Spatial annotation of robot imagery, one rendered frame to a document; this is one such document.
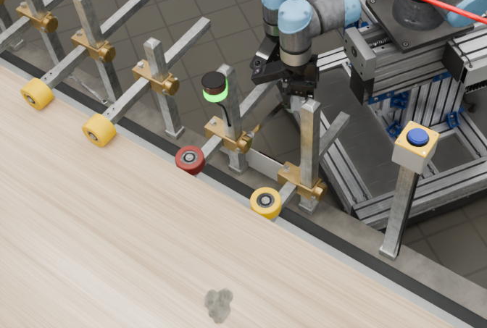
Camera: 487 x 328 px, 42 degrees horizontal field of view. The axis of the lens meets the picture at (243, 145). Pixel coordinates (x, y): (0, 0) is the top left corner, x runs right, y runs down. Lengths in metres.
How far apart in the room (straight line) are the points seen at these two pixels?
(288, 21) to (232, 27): 1.96
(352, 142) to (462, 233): 0.56
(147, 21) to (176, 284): 2.14
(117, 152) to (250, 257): 0.49
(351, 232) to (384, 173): 0.74
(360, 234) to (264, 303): 0.43
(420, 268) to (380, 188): 0.75
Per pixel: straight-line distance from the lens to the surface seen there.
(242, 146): 1.79
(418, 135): 1.37
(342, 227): 1.84
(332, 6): 1.48
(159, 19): 3.49
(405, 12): 1.84
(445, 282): 1.80
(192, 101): 3.06
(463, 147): 2.67
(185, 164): 1.73
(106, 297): 1.59
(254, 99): 1.90
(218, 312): 1.52
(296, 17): 1.42
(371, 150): 2.60
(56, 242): 1.70
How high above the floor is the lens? 2.31
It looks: 54 degrees down
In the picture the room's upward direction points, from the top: 7 degrees counter-clockwise
